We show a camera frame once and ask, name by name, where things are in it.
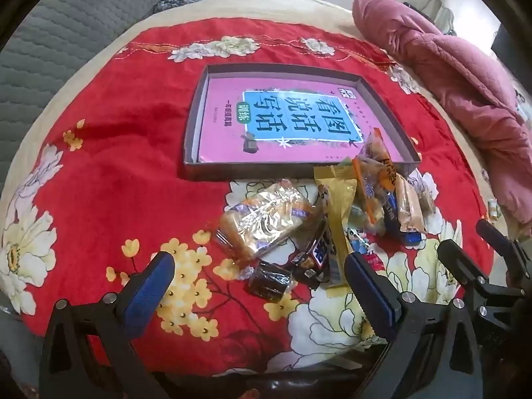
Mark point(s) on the red floral blanket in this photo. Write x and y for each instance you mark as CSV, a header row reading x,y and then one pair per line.
x,y
124,153

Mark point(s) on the small yellow white packet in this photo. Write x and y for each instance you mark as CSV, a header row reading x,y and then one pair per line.
x,y
493,208

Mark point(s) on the brown clear snack packet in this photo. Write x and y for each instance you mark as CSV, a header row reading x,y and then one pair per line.
x,y
427,195

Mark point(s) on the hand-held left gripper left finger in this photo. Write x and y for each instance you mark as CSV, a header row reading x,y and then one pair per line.
x,y
153,286

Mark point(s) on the pink book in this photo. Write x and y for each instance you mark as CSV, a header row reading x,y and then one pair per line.
x,y
224,133

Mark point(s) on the grey shallow cardboard tray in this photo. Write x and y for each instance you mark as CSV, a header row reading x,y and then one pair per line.
x,y
194,133

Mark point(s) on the blue cookie packet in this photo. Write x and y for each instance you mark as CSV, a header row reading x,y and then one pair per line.
x,y
316,255

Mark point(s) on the pink quilt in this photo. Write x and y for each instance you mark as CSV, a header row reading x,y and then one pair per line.
x,y
457,83

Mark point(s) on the orange-edged clear snack packet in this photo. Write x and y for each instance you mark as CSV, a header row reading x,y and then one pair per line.
x,y
380,166

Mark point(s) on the beige snack packet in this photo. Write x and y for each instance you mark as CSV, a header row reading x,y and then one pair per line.
x,y
409,208

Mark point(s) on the grey quilted headboard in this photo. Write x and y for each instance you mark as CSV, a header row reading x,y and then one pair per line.
x,y
83,41

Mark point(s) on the dark floral cloth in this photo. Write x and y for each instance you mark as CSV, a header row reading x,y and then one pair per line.
x,y
183,2

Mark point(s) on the light green snack packet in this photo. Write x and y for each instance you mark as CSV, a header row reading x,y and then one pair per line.
x,y
358,221

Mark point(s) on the gold long snack packet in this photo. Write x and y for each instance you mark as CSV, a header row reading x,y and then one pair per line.
x,y
332,199

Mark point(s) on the clear bread packet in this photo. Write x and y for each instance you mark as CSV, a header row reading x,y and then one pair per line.
x,y
266,220

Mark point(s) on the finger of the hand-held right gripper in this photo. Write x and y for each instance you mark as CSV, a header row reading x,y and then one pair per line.
x,y
501,243
459,259

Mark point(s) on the dark blue snack packet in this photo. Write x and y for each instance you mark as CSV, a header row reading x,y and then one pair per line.
x,y
395,226

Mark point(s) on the brown candy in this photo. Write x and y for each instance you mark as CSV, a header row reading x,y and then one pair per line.
x,y
270,280

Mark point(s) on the clear packet with blue print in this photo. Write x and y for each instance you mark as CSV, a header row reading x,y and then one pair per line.
x,y
372,199

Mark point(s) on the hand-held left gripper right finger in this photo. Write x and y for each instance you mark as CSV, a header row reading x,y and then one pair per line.
x,y
370,295

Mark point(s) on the red white cartoon packet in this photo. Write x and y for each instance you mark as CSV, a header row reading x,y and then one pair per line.
x,y
368,253

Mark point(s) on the beige bed sheet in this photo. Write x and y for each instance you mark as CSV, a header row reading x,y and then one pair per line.
x,y
291,8

